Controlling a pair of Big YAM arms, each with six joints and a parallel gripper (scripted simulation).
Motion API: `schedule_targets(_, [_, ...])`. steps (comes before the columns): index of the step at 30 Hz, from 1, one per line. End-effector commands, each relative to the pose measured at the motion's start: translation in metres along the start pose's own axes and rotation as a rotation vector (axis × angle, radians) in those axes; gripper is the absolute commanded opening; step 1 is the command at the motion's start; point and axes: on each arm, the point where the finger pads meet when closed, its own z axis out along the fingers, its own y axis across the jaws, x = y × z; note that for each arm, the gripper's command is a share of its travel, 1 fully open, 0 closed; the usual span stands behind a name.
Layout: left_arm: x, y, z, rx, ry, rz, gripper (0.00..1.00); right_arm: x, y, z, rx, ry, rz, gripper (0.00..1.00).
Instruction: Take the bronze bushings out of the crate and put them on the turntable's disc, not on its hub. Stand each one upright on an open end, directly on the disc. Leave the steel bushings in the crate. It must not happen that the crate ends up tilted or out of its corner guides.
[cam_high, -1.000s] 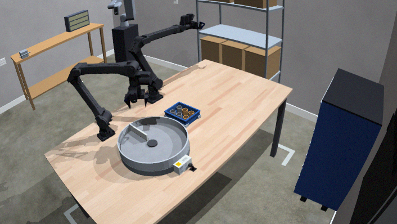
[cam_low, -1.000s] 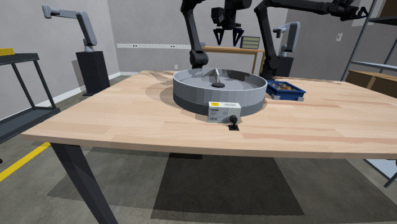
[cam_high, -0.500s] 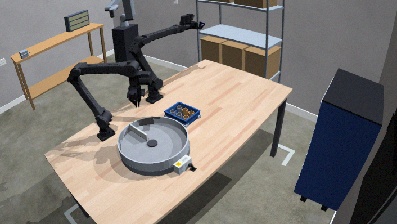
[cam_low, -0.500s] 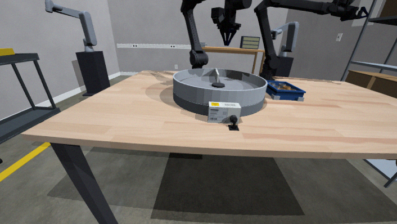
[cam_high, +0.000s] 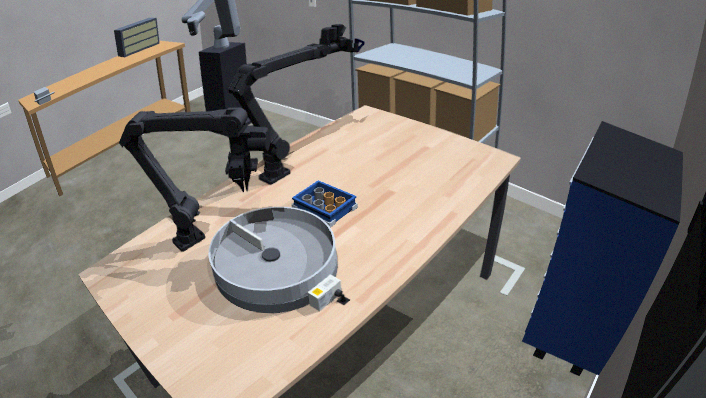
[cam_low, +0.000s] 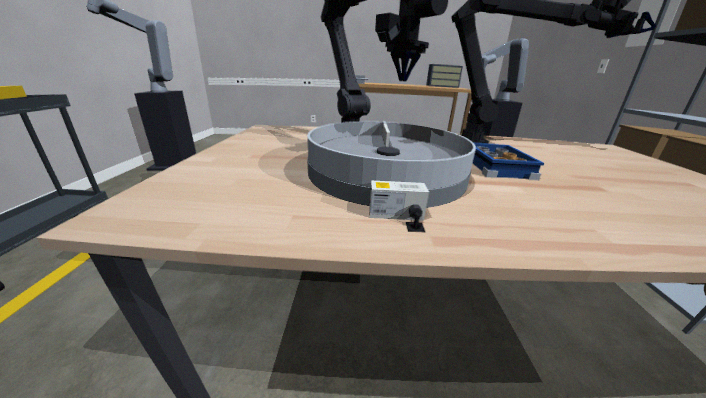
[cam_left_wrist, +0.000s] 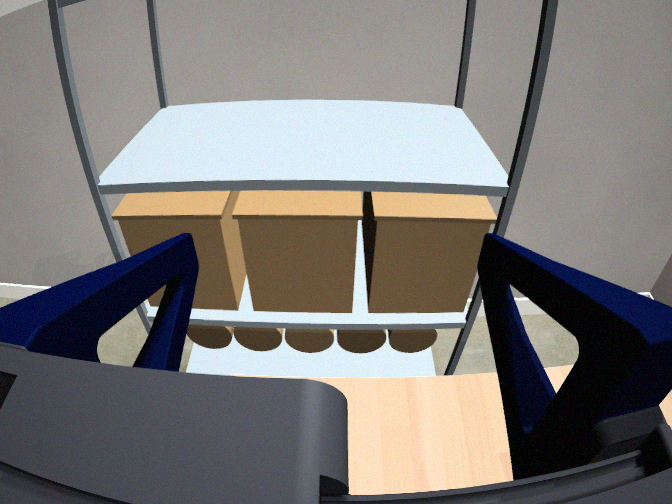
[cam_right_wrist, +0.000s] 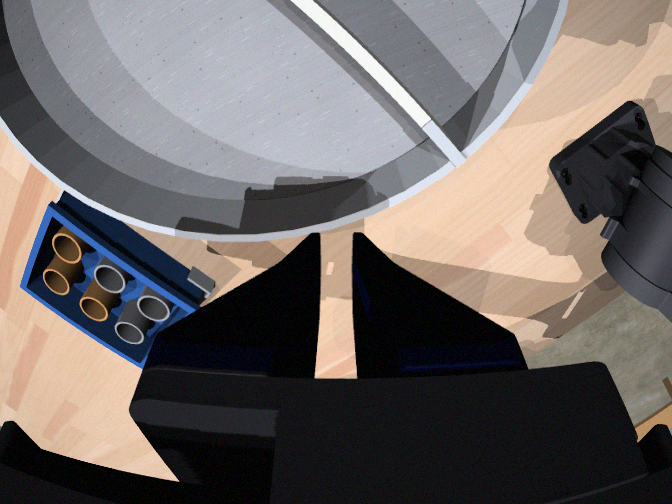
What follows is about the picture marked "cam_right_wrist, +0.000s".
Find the blue crate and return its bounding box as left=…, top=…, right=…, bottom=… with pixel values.
left=20, top=192, right=203, bottom=369

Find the bronze bushing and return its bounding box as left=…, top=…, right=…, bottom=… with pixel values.
left=43, top=255, right=83, bottom=295
left=80, top=278, right=119, bottom=321
left=52, top=225, right=90, bottom=263

